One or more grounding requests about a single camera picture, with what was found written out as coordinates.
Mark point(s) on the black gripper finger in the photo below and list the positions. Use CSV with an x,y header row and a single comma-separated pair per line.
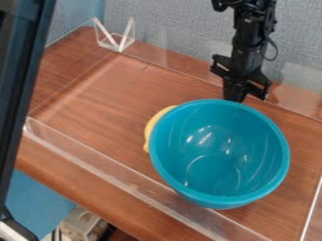
x,y
227,90
239,92

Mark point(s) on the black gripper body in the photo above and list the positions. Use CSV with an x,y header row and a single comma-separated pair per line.
x,y
242,68

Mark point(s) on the blue plastic bowl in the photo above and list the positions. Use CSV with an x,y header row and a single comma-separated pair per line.
x,y
219,152

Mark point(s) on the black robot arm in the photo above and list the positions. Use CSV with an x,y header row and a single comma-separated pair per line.
x,y
254,21

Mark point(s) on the yellow object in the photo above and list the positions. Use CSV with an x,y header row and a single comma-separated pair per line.
x,y
151,124

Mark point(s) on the clear acrylic back barrier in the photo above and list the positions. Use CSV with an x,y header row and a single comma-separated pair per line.
x,y
293,98

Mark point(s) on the clear acrylic barrier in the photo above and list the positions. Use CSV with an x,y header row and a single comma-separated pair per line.
x,y
206,221
293,98

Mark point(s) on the clear acrylic front barrier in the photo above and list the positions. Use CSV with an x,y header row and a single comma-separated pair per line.
x,y
206,221

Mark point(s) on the black chair part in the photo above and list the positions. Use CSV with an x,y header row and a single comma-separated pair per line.
x,y
24,26

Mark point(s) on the white device under table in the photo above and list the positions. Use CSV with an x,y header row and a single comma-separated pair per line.
x,y
80,226

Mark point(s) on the clear acrylic corner bracket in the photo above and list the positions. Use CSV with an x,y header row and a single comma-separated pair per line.
x,y
114,41

